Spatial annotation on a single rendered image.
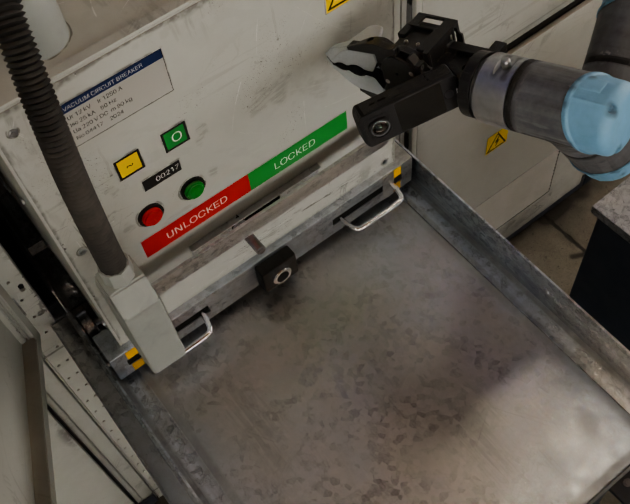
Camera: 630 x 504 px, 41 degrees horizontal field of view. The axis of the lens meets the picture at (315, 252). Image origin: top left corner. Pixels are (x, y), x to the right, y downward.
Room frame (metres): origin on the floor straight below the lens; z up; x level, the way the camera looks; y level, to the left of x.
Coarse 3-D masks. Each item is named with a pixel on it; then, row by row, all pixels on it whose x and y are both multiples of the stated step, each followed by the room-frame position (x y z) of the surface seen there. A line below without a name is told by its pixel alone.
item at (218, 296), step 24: (384, 168) 0.78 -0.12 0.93; (408, 168) 0.79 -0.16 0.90; (360, 192) 0.74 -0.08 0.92; (312, 216) 0.71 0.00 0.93; (336, 216) 0.72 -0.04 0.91; (288, 240) 0.67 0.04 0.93; (312, 240) 0.69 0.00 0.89; (216, 288) 0.61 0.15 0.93; (240, 288) 0.62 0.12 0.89; (192, 312) 0.58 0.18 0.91; (216, 312) 0.60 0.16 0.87; (96, 336) 0.56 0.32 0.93; (120, 360) 0.53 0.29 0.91
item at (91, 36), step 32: (64, 0) 0.69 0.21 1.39; (96, 0) 0.68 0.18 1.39; (128, 0) 0.67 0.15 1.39; (160, 0) 0.67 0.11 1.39; (192, 0) 0.66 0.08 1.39; (96, 32) 0.64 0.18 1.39; (128, 32) 0.62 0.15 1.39; (0, 64) 0.61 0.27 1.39; (64, 64) 0.59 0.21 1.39; (0, 96) 0.57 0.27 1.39; (0, 160) 0.59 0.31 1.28; (64, 256) 0.54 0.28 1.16
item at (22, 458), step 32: (0, 288) 0.62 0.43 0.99; (0, 320) 0.61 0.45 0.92; (0, 352) 0.55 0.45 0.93; (32, 352) 0.60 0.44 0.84; (0, 384) 0.50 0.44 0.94; (32, 384) 0.54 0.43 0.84; (0, 416) 0.45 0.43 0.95; (32, 416) 0.49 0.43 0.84; (0, 448) 0.41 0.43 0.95; (32, 448) 0.45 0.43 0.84; (0, 480) 0.36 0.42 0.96; (32, 480) 0.40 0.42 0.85
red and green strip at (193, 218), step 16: (320, 128) 0.72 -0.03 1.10; (336, 128) 0.74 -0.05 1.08; (304, 144) 0.71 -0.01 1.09; (320, 144) 0.72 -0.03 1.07; (272, 160) 0.68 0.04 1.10; (288, 160) 0.70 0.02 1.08; (256, 176) 0.67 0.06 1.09; (272, 176) 0.68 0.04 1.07; (224, 192) 0.65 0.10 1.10; (240, 192) 0.66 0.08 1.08; (208, 208) 0.63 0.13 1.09; (176, 224) 0.61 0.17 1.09; (192, 224) 0.62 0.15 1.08; (144, 240) 0.59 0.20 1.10; (160, 240) 0.60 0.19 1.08
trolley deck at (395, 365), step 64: (320, 256) 0.69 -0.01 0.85; (384, 256) 0.67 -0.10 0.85; (448, 256) 0.65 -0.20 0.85; (64, 320) 0.64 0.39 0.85; (256, 320) 0.59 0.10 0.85; (320, 320) 0.58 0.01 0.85; (384, 320) 0.56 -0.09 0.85; (448, 320) 0.55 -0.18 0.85; (512, 320) 0.53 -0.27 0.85; (192, 384) 0.51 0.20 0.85; (256, 384) 0.49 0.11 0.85; (320, 384) 0.48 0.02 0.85; (384, 384) 0.46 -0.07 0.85; (448, 384) 0.45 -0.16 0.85; (512, 384) 0.44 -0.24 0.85; (576, 384) 0.42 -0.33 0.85; (256, 448) 0.40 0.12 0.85; (320, 448) 0.38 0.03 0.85; (384, 448) 0.37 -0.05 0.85; (448, 448) 0.36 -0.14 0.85; (512, 448) 0.35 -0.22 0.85; (576, 448) 0.33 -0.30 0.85
